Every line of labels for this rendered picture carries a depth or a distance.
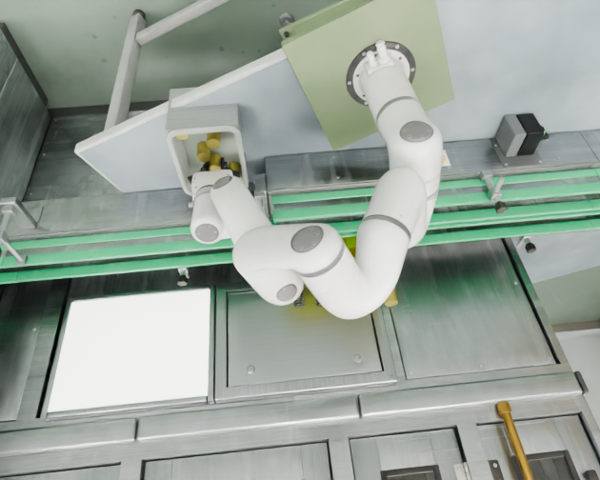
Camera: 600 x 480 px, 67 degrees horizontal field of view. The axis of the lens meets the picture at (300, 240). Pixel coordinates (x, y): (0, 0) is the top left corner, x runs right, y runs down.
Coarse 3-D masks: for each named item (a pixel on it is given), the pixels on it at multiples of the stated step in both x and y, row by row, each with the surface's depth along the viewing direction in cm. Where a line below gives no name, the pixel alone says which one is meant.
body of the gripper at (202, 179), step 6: (198, 174) 112; (204, 174) 112; (210, 174) 111; (216, 174) 111; (222, 174) 111; (228, 174) 112; (192, 180) 111; (198, 180) 110; (204, 180) 109; (210, 180) 109; (216, 180) 109; (192, 186) 109; (198, 186) 108; (204, 186) 105; (192, 192) 107; (192, 198) 108
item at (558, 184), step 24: (336, 192) 119; (360, 192) 119; (456, 192) 119; (480, 192) 118; (504, 192) 118; (528, 192) 118; (552, 192) 118; (576, 192) 117; (288, 216) 115; (312, 216) 115
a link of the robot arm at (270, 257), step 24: (240, 240) 73; (264, 240) 69; (288, 240) 67; (312, 240) 64; (336, 240) 64; (240, 264) 71; (264, 264) 68; (288, 264) 65; (312, 264) 63; (264, 288) 73; (288, 288) 74
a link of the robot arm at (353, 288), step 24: (384, 216) 70; (360, 240) 72; (384, 240) 69; (408, 240) 71; (336, 264) 64; (360, 264) 72; (384, 264) 69; (312, 288) 68; (336, 288) 67; (360, 288) 69; (384, 288) 69; (336, 312) 71; (360, 312) 71
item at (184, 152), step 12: (180, 132) 105; (192, 132) 105; (204, 132) 105; (228, 132) 115; (168, 144) 107; (180, 144) 114; (192, 144) 117; (228, 144) 118; (240, 144) 109; (180, 156) 114; (192, 156) 120; (228, 156) 121; (240, 156) 112; (180, 168) 114; (192, 168) 124; (180, 180) 117
